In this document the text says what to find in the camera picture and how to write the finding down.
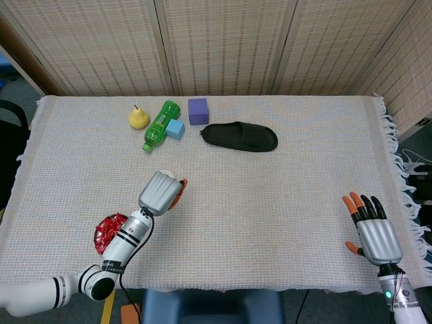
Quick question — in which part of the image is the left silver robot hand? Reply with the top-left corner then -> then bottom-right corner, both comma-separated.
138,171 -> 189,217

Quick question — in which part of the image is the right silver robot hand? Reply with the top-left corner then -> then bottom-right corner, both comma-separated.
342,191 -> 404,267

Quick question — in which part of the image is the round metal plate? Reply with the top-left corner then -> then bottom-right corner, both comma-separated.
94,214 -> 131,254

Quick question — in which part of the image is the green plastic bottle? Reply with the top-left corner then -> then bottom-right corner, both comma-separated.
141,100 -> 183,153

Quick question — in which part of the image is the black floor device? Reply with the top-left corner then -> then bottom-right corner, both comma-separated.
406,173 -> 432,205

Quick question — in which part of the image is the light blue cube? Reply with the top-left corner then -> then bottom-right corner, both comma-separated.
165,118 -> 186,140

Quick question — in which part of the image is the yellow pear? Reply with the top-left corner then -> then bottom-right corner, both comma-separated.
128,104 -> 151,130

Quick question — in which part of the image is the purple cube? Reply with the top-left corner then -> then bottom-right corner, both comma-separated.
188,97 -> 210,126

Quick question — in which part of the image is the white woven tablecloth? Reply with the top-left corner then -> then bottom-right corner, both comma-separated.
0,94 -> 432,294

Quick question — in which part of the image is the black slipper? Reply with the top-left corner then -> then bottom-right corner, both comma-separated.
199,121 -> 279,153

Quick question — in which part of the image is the orange block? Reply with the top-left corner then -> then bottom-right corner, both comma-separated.
120,303 -> 142,324

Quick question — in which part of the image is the black chair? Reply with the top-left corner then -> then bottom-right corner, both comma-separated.
0,99 -> 30,210

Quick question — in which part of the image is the woven folding screen panel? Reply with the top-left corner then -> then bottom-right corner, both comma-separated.
271,0 -> 421,97
154,0 -> 300,97
354,0 -> 432,136
0,0 -> 173,97

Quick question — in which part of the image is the brown wooden board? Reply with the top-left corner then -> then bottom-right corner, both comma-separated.
0,15 -> 63,97

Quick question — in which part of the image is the blue object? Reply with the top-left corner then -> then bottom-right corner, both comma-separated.
0,55 -> 16,92

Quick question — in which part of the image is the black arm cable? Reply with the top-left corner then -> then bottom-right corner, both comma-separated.
119,208 -> 156,324

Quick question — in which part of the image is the white cable bundle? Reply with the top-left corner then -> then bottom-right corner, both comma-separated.
401,150 -> 427,176

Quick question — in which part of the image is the black floor cable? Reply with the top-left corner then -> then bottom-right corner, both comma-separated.
296,290 -> 310,324

